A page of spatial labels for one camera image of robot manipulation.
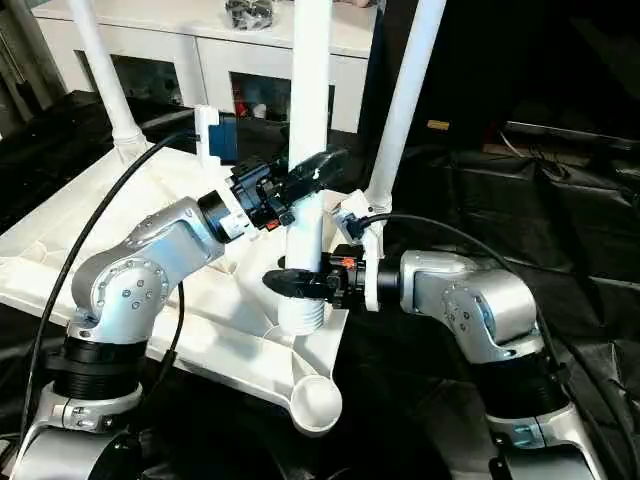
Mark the bag of black parts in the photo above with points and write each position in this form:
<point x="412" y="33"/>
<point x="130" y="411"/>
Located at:
<point x="248" y="12"/>

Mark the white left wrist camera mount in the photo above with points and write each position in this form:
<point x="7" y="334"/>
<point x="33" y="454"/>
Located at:
<point x="215" y="140"/>

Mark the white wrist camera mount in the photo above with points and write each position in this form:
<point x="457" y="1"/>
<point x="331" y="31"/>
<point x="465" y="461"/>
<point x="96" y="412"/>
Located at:
<point x="370" y="240"/>
<point x="215" y="140"/>

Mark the small yellow label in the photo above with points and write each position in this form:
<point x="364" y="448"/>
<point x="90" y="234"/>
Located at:
<point x="438" y="125"/>

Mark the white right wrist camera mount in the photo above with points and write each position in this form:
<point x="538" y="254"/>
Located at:
<point x="370" y="240"/>

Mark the black glossy mat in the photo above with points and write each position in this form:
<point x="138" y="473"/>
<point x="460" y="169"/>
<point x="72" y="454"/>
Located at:
<point x="500" y="200"/>

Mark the white sideboard cabinet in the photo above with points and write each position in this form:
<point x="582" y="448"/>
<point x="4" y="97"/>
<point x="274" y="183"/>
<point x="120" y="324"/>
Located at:
<point x="200" y="45"/>

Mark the small white jar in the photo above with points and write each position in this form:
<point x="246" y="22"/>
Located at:
<point x="259" y="111"/>

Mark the white plastic table leg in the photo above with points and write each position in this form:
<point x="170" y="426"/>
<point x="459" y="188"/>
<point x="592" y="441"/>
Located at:
<point x="405" y="100"/>
<point x="310" y="75"/>
<point x="100" y="65"/>

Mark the grey tripod stand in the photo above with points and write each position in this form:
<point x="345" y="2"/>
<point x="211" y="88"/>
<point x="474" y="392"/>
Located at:
<point x="20" y="75"/>

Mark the red bottle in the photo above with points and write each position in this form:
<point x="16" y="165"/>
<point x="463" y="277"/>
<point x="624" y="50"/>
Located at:
<point x="242" y="107"/>

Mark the long black bar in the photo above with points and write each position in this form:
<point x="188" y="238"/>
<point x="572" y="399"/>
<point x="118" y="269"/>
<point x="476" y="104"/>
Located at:
<point x="575" y="132"/>

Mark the white plastic table top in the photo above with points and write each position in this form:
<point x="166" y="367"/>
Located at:
<point x="100" y="200"/>

